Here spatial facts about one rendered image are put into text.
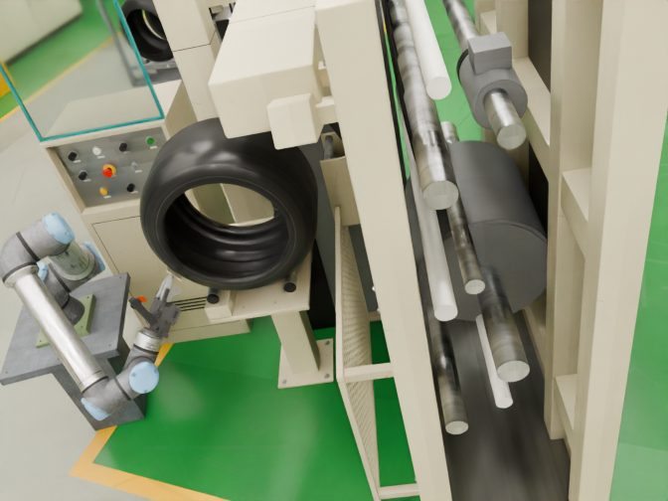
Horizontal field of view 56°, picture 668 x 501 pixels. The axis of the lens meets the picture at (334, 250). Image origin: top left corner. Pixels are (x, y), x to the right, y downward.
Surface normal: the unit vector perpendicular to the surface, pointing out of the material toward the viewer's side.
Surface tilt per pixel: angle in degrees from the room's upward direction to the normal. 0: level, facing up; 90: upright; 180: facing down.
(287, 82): 90
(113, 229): 90
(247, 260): 6
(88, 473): 0
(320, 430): 0
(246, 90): 90
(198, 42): 90
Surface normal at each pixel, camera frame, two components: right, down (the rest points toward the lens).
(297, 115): -0.06, 0.37
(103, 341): -0.20, -0.76
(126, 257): 0.00, 0.64
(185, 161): -0.26, -0.10
